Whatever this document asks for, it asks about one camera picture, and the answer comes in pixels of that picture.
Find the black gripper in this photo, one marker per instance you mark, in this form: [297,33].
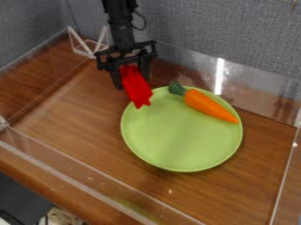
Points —
[113,57]

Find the red ridged block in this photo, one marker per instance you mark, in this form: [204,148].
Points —
[136,86]

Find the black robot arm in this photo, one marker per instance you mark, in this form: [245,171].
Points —
[121,11]

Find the green round plate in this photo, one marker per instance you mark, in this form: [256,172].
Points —
[176,138]

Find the orange toy carrot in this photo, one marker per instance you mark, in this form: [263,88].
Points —
[202,103]

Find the clear acrylic corner bracket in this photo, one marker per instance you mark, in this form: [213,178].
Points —
[87,47]

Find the clear acrylic enclosure wall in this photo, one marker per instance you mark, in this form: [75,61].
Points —
[62,145]

